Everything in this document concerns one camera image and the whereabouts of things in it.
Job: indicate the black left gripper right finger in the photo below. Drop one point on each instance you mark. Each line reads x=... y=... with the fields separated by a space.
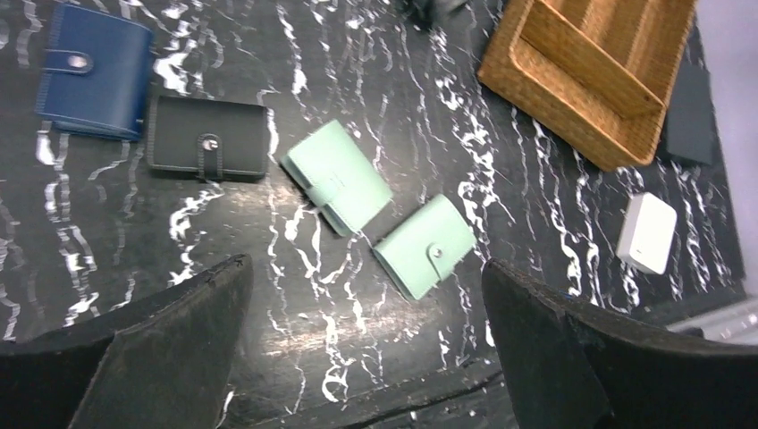
x=570 y=364

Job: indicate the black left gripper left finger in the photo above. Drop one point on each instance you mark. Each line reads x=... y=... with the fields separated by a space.
x=159 y=362

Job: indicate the mint green snap card holder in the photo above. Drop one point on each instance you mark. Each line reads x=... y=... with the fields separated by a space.
x=425 y=249

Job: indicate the black leather card holder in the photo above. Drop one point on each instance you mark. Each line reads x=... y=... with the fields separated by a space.
x=212 y=140

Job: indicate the blue leather card holder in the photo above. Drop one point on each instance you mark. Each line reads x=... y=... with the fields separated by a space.
x=95 y=74

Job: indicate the white rectangular box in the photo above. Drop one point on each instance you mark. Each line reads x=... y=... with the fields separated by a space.
x=647 y=233

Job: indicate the flat black square pad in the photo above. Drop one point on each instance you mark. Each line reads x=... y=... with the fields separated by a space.
x=689 y=134

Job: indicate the woven wicker divided tray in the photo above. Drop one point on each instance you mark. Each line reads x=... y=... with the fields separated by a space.
x=599 y=74

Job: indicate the aluminium frame rail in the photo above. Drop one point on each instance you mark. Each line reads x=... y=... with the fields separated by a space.
x=736 y=324

